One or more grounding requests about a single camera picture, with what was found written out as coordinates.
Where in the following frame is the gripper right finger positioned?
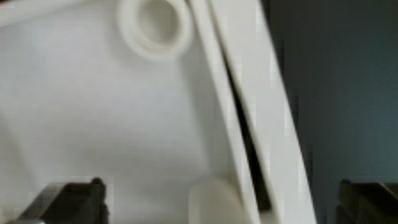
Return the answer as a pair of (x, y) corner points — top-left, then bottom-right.
(337, 180), (398, 224)

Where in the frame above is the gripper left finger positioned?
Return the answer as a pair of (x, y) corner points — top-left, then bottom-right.
(11, 178), (111, 224)

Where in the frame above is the white square tabletop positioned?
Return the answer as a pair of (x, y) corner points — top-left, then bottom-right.
(0, 0), (264, 224)

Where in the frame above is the white U-shaped obstacle fence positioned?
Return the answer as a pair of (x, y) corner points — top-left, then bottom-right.
(210, 0), (317, 224)

